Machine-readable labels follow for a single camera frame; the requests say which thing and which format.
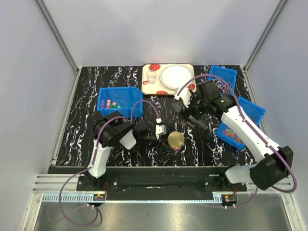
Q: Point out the clear plastic jar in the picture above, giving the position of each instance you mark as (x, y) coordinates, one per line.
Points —
(170, 145)

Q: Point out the clear plastic scoop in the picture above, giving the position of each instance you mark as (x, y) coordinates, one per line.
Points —
(189, 117)

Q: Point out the blue bin of star candies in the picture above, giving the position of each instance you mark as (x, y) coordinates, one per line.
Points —
(120, 99)

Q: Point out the strawberry pattern tray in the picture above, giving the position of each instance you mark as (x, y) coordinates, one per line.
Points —
(157, 88)

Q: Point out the aluminium front rail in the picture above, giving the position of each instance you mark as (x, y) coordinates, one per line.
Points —
(57, 188)

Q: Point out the gold jar lid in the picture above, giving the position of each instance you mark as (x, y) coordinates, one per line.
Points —
(175, 137)

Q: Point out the blue bin of lollipops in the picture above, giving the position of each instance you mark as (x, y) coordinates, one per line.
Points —
(228, 75)

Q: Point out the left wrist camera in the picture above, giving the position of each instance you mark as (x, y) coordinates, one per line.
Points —
(160, 128)

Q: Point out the right aluminium corner post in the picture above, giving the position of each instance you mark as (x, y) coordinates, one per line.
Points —
(267, 30)

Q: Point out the aluminium corner post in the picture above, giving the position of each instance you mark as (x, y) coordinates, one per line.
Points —
(56, 33)
(267, 30)

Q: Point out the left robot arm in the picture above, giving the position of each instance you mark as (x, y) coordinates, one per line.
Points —
(113, 130)

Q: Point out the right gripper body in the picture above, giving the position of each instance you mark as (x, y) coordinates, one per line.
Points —
(197, 107)

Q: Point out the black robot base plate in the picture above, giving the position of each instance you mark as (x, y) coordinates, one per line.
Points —
(209, 179)

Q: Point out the white plate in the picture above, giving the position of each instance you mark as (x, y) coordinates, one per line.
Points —
(175, 76)

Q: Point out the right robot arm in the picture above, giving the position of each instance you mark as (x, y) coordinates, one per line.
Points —
(273, 162)

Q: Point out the clear drinking glass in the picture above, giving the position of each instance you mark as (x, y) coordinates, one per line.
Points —
(151, 76)

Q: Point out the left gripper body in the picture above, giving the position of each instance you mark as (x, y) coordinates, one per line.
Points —
(148, 137)

